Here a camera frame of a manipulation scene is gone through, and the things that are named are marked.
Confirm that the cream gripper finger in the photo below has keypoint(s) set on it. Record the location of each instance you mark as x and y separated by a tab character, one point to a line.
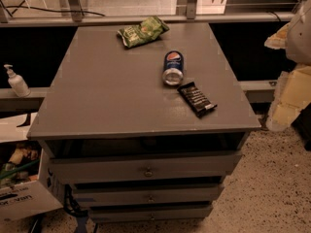
277	41
292	95

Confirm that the blue pepsi can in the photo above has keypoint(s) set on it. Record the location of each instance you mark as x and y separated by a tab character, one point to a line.
173	68

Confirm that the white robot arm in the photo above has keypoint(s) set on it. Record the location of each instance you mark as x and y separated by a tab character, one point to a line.
298	43

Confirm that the black snack bar wrapper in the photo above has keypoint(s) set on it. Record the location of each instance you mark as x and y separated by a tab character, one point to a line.
196	99

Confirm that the top grey drawer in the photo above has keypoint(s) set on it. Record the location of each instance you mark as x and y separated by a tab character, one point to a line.
145	167

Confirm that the grey drawer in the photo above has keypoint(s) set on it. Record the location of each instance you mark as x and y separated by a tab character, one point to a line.
152	213
145	167
148	194

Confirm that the green chip bag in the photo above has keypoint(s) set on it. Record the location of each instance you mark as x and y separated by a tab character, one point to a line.
145	32

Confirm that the grey drawer cabinet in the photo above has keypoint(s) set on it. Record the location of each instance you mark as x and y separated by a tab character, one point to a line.
107	100

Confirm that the grey metal railing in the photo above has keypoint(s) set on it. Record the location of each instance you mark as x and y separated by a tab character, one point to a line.
100	21

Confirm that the middle grey drawer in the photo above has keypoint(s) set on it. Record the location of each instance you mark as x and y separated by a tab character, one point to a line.
148	194

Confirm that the bottom grey drawer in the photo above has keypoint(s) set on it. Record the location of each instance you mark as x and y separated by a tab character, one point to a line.
152	213

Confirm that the white pump bottle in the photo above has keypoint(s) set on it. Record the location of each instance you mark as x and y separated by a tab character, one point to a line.
17	83

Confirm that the white cardboard box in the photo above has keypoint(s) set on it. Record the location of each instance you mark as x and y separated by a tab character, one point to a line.
27	186

